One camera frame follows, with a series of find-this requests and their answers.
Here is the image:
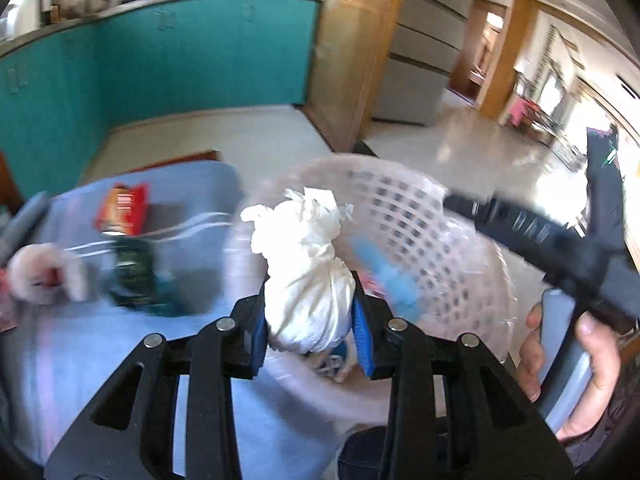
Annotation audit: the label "light blue wrapper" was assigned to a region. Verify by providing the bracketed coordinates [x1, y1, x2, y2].
[350, 239, 426, 322]

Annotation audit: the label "teal kitchen cabinets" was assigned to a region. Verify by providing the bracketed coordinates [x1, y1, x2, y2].
[0, 0, 322, 198]

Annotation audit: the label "pink cloth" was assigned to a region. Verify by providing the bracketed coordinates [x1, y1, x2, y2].
[507, 97, 533, 129]

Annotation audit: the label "red snack packet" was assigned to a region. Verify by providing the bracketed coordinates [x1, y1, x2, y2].
[95, 183, 151, 237]

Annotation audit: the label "person's right hand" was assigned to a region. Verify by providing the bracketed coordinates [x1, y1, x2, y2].
[517, 304, 622, 440]

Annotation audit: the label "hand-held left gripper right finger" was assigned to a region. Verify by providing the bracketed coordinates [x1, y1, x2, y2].
[350, 271, 575, 480]

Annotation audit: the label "white plastic mesh basket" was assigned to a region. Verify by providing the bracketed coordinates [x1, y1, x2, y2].
[225, 154, 518, 426]

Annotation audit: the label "wooden doorway frame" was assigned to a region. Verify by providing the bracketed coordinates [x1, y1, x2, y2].
[447, 0, 540, 122]

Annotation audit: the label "wooden partition with glass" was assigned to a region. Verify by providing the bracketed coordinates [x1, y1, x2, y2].
[300, 0, 411, 153]

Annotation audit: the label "dark green snack packet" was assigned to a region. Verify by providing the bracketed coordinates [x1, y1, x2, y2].
[107, 235, 162, 307]

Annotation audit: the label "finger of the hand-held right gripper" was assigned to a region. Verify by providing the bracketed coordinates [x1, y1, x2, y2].
[444, 194, 569, 272]

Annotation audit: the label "person's dark trousers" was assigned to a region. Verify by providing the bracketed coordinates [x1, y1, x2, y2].
[337, 417, 451, 480]

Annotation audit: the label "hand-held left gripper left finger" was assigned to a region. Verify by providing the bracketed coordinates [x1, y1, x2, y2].
[45, 292, 269, 480]

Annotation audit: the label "blue striped tablecloth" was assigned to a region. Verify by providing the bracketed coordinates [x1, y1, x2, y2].
[0, 160, 351, 476]

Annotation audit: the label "white plastic bag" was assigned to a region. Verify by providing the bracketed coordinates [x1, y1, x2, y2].
[240, 186, 357, 353]

